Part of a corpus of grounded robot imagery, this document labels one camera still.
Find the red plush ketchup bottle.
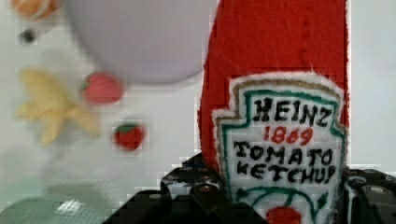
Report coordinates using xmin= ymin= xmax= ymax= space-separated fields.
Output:
xmin=199 ymin=0 xmax=347 ymax=224

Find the orange slice toy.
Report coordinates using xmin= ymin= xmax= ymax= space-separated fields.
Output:
xmin=10 ymin=0 xmax=61 ymax=21

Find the lavender round plate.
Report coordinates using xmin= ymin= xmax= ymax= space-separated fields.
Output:
xmin=64 ymin=0 xmax=218 ymax=84

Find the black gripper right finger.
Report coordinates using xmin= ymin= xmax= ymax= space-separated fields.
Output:
xmin=342 ymin=169 xmax=396 ymax=224

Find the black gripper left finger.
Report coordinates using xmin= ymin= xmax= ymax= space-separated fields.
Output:
xmin=102 ymin=154 xmax=268 ymax=224

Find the pink strawberry toy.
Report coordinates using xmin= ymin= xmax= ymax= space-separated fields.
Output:
xmin=81 ymin=72 xmax=124 ymax=105

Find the red strawberry toy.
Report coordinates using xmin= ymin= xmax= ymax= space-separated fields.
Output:
xmin=113 ymin=123 xmax=145 ymax=151

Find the peeled banana toy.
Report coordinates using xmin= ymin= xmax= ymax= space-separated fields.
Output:
xmin=16 ymin=67 xmax=101 ymax=147

